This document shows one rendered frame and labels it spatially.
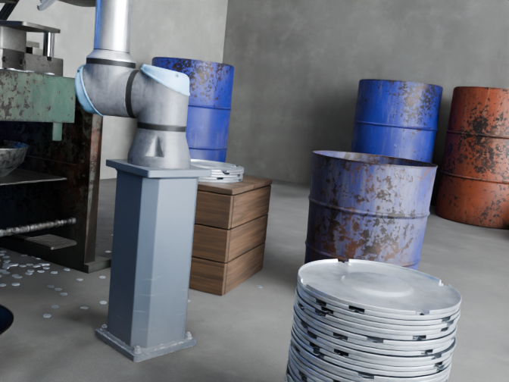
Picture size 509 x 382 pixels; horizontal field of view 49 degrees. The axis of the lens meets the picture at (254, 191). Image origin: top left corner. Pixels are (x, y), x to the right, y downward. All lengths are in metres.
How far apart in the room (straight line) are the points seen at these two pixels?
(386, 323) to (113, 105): 0.79
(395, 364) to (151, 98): 0.78
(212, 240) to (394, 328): 0.99
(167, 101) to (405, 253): 0.94
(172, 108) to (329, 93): 3.53
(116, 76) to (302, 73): 3.62
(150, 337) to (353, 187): 0.78
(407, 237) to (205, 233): 0.64
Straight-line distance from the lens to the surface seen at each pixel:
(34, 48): 2.12
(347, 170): 1.78
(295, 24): 4.99
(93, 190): 1.97
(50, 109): 1.88
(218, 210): 1.79
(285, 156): 4.93
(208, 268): 1.84
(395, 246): 1.84
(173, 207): 1.33
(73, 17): 3.88
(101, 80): 1.37
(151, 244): 1.32
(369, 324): 0.93
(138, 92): 1.34
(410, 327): 0.95
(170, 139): 1.33
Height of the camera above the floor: 0.61
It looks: 8 degrees down
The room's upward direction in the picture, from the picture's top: 6 degrees clockwise
